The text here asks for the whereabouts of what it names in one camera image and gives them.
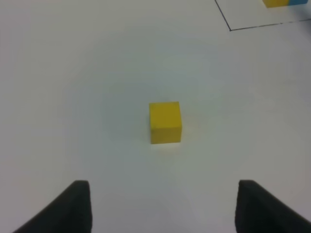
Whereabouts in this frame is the yellow template cube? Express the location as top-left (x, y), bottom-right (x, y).
top-left (262, 0), bottom-right (290, 8)

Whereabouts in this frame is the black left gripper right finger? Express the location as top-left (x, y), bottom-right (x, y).
top-left (235, 180), bottom-right (311, 233)

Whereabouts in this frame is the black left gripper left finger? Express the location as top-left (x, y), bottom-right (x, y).
top-left (15, 181), bottom-right (93, 233)

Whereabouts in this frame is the blue template cube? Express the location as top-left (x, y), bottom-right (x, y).
top-left (288, 0), bottom-right (308, 5)

